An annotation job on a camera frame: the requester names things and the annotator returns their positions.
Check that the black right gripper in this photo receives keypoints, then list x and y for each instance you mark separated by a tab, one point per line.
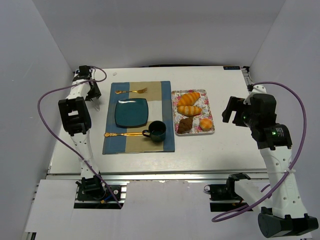
230	110

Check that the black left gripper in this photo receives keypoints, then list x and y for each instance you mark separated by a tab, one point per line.
93	92

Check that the brown chocolate croissant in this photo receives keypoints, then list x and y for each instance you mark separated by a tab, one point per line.
185	125

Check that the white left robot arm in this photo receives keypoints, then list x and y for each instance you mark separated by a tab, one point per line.
77	122

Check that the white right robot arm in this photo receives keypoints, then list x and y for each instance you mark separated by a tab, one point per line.
282	214

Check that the gold knife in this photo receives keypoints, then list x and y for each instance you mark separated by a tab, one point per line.
128	134

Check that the teal square plate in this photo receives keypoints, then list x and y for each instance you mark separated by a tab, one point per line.
131	112

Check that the round orange bun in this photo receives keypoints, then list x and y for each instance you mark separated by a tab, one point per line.
206	124

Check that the blue table corner label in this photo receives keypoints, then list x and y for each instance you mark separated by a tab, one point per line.
231	68

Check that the floral rectangular tray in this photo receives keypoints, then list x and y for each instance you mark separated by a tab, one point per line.
202	102

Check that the large orange striped croissant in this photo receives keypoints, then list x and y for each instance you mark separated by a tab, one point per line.
190	98

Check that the gold fork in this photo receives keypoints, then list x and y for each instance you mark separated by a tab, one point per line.
140	91

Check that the small orange striped croissant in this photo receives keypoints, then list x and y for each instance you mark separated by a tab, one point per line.
189	111

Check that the blue and beige placemat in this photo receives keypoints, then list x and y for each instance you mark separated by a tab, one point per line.
159	101

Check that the dark green mug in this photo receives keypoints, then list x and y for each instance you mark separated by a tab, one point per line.
156	131

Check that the white front cover board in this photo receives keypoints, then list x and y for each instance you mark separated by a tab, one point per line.
150	208

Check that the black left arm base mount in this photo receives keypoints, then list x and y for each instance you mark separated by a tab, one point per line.
100	199

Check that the aluminium table edge rail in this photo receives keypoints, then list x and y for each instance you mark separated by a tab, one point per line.
162	176

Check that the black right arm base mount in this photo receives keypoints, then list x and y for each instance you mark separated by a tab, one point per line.
221	200

